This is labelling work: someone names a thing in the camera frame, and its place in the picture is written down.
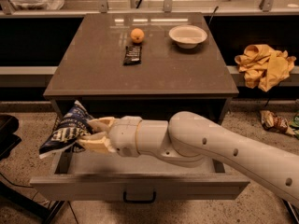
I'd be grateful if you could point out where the grey cabinet with top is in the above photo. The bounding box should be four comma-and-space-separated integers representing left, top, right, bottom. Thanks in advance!
44, 12, 238, 122

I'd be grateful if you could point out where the orange fruit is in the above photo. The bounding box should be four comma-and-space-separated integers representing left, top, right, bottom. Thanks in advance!
130, 28, 145, 44

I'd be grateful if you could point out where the blue chip bag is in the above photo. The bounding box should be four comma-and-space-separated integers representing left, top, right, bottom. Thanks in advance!
39, 101, 93, 159

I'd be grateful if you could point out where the black cable behind cabinet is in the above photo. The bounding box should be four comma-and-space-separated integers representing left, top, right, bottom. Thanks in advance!
207, 5, 220, 25

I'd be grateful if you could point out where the black bar bottom right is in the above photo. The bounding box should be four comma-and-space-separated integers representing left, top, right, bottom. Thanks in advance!
283, 201, 299, 224

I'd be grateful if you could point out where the black robot base left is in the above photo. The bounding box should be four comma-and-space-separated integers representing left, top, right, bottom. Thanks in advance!
0, 112, 56, 224

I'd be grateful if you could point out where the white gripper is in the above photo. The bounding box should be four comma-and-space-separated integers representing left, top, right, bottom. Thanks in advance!
77, 116, 142, 157

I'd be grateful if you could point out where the open grey top drawer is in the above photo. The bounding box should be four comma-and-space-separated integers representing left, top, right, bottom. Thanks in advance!
30, 150, 249, 202

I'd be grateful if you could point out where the yellow crumpled cloth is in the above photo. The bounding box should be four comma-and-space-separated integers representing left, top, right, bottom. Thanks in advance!
235, 44, 296, 91

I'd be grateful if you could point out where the white paper bowl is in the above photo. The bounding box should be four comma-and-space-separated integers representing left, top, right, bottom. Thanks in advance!
169, 25, 207, 49

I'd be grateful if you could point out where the green snack bag on floor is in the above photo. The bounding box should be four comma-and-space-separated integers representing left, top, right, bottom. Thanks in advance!
290, 111, 299, 129

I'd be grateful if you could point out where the wire mesh basket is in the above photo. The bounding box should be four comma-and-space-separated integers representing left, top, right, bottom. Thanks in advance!
52, 116, 61, 132

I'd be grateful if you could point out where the brown snack bag on floor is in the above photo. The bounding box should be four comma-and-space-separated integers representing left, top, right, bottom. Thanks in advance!
260, 110, 295, 135

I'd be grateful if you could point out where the black drawer handle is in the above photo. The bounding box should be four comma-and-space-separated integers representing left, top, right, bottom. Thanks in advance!
122, 191, 157, 204

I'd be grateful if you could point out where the dark snack bar wrapper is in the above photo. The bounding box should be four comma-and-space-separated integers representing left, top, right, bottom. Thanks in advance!
123, 46, 142, 65

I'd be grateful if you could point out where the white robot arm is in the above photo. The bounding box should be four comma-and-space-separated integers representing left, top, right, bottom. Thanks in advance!
77, 111, 299, 206

